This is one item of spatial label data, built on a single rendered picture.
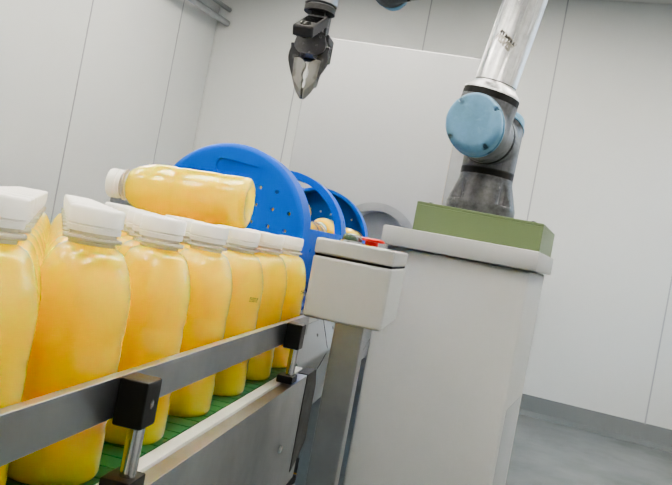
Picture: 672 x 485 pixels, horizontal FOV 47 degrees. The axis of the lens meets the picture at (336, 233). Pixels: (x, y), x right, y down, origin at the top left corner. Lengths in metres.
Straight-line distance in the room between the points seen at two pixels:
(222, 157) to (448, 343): 0.58
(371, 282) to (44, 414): 0.54
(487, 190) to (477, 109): 0.20
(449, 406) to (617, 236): 4.95
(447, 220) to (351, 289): 0.70
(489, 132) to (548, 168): 5.01
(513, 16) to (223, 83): 6.14
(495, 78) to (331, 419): 0.81
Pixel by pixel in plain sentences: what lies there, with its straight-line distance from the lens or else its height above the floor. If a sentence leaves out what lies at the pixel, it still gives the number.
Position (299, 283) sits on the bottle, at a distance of 1.13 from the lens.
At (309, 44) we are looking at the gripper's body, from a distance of 1.76.
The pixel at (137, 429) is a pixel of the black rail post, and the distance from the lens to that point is 0.56.
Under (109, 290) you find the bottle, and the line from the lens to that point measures 0.55.
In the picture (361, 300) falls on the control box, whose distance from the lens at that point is 0.94.
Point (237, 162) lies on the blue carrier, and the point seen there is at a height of 1.20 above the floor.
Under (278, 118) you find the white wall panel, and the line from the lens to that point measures 7.26.
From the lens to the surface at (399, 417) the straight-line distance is 1.61.
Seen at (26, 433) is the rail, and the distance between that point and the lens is 0.47.
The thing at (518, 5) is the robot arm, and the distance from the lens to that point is 1.61.
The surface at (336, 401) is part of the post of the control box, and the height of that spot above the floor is 0.89.
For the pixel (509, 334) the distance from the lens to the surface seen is 1.55.
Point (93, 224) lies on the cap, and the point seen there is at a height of 1.08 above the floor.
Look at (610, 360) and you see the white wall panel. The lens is 6.45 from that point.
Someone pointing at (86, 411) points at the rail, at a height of 0.96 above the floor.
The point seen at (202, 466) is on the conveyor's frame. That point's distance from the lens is 0.73.
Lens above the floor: 1.10
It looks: level
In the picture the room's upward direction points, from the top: 11 degrees clockwise
